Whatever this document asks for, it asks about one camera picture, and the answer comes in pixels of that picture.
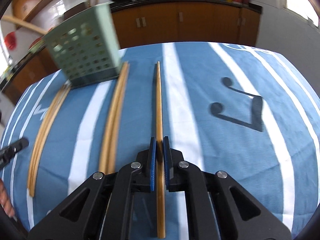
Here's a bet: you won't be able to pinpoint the brown lower kitchen cabinets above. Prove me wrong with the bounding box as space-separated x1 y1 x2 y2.
1 0 263 103

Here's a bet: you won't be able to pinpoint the person's hand lower left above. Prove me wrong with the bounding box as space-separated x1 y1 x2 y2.
0 180 15 218

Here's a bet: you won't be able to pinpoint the blue white striped tablecloth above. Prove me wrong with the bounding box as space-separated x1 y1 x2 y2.
1 42 319 237

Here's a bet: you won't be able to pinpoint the red plastic bag hanging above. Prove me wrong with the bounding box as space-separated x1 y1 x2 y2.
4 31 17 50

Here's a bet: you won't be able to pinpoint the green perforated utensil holder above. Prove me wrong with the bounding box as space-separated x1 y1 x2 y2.
43 3 121 88

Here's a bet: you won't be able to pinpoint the dark cutting board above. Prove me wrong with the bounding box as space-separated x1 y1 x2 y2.
63 2 89 21

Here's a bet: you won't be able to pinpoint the window with white frame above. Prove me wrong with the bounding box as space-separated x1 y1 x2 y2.
286 0 319 28

